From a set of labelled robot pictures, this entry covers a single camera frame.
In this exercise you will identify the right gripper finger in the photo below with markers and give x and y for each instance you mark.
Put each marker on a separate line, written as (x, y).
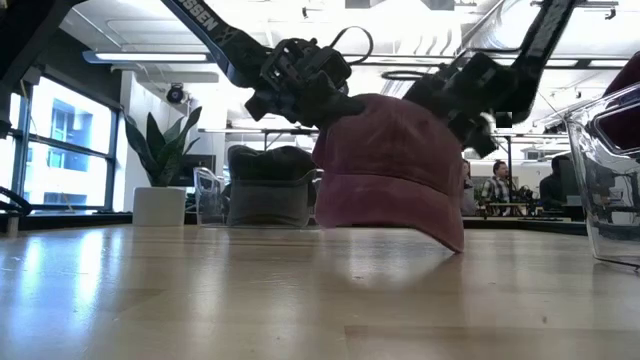
(477, 135)
(427, 92)

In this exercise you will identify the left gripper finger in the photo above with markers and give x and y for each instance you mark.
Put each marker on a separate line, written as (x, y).
(332, 102)

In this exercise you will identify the maroon baseball cap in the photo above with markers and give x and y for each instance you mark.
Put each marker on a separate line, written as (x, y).
(625, 75)
(390, 175)

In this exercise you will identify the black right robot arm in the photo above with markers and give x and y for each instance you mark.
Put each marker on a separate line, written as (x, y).
(545, 45)

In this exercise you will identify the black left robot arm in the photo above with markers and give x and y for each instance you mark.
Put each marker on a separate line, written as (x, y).
(215, 30)

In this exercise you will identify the person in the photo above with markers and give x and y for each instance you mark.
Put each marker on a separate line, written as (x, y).
(496, 187)
(557, 185)
(469, 190)

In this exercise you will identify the black ceiling spotlight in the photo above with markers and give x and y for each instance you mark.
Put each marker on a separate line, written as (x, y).
(175, 94)

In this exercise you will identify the black monitor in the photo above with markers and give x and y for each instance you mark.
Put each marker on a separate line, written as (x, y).
(200, 170)

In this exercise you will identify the long ceiling light strip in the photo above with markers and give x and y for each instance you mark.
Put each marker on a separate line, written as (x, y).
(150, 56)

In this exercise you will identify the green snake plant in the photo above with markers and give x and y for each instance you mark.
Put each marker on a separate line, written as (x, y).
(162, 150)

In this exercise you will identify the clear plastic bin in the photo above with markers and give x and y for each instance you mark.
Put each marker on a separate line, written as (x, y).
(607, 210)
(207, 200)

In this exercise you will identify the white plant pot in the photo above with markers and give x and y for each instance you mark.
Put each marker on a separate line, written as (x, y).
(159, 206)

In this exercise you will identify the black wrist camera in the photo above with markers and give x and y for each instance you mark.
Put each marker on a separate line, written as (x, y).
(336, 67)

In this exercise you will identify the window with dark frame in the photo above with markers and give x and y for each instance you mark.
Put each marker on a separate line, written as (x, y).
(65, 150)

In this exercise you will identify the black aluminium table frame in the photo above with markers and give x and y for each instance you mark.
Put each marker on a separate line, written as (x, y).
(75, 220)

